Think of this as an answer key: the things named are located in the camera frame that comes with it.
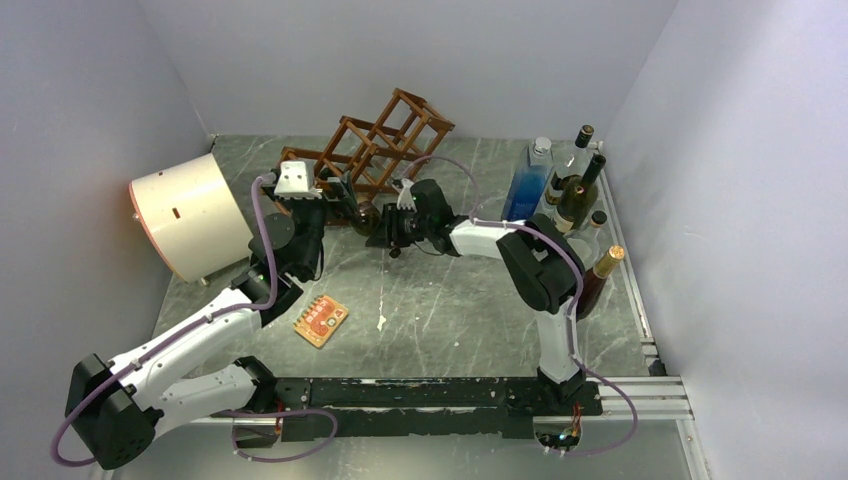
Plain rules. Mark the white cone lamp shade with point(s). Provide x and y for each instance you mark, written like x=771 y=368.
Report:
x=191 y=217

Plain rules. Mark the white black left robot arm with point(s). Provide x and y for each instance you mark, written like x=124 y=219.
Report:
x=116 y=409

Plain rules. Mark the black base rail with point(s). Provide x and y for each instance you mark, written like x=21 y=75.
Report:
x=357 y=407

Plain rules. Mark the brown wooden wine rack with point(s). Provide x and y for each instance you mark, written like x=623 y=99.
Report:
x=370 y=153

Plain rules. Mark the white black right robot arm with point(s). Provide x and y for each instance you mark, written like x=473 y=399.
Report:
x=546 y=273

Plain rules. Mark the green bottle silver cap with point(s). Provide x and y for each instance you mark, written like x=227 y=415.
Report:
x=366 y=220

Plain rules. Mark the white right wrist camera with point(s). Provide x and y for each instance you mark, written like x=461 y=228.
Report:
x=405 y=199

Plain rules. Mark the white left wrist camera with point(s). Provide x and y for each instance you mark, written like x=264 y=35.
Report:
x=296 y=181

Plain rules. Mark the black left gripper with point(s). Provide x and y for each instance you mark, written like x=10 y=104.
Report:
x=328 y=206

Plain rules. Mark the dark green wine bottle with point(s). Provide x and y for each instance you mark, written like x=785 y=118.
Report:
x=578 y=196

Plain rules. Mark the brown bottle gold foil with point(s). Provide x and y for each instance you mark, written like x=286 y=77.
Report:
x=596 y=279

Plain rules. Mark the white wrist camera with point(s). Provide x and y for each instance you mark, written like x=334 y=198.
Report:
x=405 y=199
x=296 y=181

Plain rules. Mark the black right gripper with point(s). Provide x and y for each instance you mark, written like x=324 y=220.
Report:
x=390 y=231

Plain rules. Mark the clear bottle white label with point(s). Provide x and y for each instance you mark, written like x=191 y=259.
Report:
x=585 y=242

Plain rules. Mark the blue clear plastic bottle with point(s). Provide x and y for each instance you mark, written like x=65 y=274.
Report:
x=529 y=180

